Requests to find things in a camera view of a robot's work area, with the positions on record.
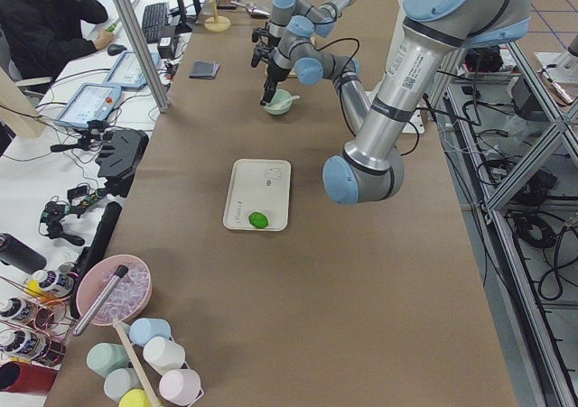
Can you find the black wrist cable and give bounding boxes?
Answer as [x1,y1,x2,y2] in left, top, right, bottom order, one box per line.
[311,36,421,157]

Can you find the grey blue plastic cup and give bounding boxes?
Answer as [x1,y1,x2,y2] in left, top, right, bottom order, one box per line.
[103,368,142,402]

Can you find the yellow plastic cup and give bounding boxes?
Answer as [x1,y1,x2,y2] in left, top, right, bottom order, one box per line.
[118,388,152,407]

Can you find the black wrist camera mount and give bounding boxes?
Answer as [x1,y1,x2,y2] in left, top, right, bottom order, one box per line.
[251,26,271,45]
[250,42,275,68]

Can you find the light blue plastic cup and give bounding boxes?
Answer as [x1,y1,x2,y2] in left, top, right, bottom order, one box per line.
[129,318,172,347]

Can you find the green lime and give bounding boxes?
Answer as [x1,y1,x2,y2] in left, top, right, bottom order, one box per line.
[248,211,269,229]

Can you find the grey and pink cloths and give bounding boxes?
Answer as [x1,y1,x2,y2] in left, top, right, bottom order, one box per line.
[189,60,220,80]

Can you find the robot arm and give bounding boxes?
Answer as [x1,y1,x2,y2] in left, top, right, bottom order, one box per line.
[262,0,531,205]
[267,0,356,39]

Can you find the white plastic spoon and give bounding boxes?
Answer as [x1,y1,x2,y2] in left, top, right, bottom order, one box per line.
[268,96,301,110]

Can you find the mint green bowl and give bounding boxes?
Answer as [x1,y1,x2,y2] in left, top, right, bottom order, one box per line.
[263,88,294,116]

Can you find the blue teach pendant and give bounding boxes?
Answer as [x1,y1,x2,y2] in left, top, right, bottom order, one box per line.
[55,83,122,129]
[104,51,147,90]

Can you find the pale green plastic cup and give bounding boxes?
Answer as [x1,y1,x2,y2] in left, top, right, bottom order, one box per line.
[143,337,186,375]

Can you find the metal muddler in bowl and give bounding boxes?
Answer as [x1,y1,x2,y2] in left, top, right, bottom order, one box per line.
[72,264,129,337]

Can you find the steel scoop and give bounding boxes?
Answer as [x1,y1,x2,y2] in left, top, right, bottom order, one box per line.
[232,1,271,19]

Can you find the pale pink plastic cup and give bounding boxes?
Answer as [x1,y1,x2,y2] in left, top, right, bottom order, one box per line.
[159,369,201,406]

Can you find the black keyboard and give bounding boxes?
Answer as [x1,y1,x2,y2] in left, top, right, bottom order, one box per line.
[141,2,168,44]

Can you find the copper wire bottle rack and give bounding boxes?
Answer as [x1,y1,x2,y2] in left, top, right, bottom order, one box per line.
[1,270,75,368]

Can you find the mint green plastic cup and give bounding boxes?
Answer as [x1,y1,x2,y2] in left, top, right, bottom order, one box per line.
[86,343,130,378]

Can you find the blue teach pendant near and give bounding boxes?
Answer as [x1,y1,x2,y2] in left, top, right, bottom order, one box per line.
[55,83,122,129]

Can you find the black water bottle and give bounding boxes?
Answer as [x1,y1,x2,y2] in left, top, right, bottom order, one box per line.
[1,233,47,274]

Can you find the wooden mug tree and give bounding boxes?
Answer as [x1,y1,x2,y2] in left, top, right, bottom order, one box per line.
[202,0,232,32]

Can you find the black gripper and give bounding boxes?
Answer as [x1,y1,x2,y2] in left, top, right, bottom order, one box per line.
[260,52,289,106]

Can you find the pink ribbed bowl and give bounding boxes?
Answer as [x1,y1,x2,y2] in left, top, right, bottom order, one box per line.
[75,254,153,326]

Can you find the seated person in black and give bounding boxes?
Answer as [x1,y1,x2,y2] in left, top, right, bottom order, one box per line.
[1,0,114,79]

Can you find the blue teach pendant far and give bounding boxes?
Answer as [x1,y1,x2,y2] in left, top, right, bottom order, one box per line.
[104,51,147,90]

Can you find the aluminium frame post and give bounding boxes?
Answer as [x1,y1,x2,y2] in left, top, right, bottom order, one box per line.
[112,0,169,113]

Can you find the cream rabbit tray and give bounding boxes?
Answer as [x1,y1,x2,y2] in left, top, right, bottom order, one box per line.
[222,159,292,232]

